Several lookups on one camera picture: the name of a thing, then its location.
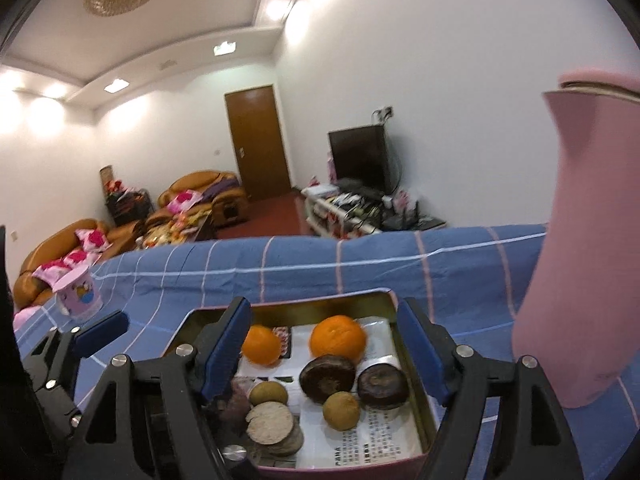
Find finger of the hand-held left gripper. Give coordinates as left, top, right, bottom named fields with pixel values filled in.
left=25, top=311, right=130, bottom=386
left=37, top=380, right=83, bottom=433

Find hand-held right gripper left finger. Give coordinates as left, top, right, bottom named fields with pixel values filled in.
left=60, top=296, right=261, bottom=480

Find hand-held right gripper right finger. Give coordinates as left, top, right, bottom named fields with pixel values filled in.
left=396, top=297, right=586, bottom=480

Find oval smooth orange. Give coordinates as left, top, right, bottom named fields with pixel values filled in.
left=241, top=324, right=282, bottom=366

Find purple sweet potato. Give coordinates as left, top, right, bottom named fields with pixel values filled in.
left=214, top=377, right=253, bottom=431

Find dark brown water chestnut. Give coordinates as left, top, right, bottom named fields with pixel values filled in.
left=356, top=364, right=410, bottom=410
left=299, top=355, right=357, bottom=405

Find small brown kiwi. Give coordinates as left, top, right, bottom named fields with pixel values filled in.
left=248, top=380, right=289, bottom=407
left=322, top=391, right=361, bottom=432

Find purple sugarcane piece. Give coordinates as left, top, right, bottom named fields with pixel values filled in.
left=245, top=402, right=305, bottom=457

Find wrinkled orange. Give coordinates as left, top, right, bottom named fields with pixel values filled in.
left=309, top=315, right=367, bottom=363

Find pink tin box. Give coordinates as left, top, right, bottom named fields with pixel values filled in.
left=162, top=290, right=446, bottom=480

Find pink lidded cartoon mug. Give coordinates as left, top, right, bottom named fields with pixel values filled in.
left=52, top=267, right=105, bottom=323

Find white printed paper packets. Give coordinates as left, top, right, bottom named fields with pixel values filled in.
left=235, top=317, right=426, bottom=468

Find brown leather sofa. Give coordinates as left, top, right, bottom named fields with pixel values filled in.
left=12, top=218, right=146, bottom=311

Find blue checkered bedsheet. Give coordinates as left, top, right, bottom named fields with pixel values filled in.
left=12, top=224, right=640, bottom=480

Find coffee table with snacks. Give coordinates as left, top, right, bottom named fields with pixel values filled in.
left=137, top=207, right=216, bottom=248

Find dark coffee table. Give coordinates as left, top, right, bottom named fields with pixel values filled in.
left=135, top=207, right=218, bottom=251

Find rack with clothes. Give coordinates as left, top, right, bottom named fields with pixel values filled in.
left=105, top=185, right=151, bottom=226

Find pink and white gift bag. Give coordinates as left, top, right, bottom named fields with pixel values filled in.
left=392, top=187, right=418, bottom=216

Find purple blanket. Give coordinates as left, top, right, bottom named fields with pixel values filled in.
left=200, top=177, right=241, bottom=201

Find white television stand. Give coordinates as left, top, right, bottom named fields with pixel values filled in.
left=302, top=187, right=386, bottom=238

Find brown leather armchair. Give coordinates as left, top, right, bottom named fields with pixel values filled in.
left=157, top=171, right=250, bottom=226

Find pink insulated jug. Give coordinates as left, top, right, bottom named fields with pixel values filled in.
left=512, top=67, right=640, bottom=409

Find black television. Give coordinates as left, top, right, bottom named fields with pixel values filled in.
left=327, top=125, right=393, bottom=196

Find brown wooden door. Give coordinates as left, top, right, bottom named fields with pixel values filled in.
left=224, top=85, right=292, bottom=203

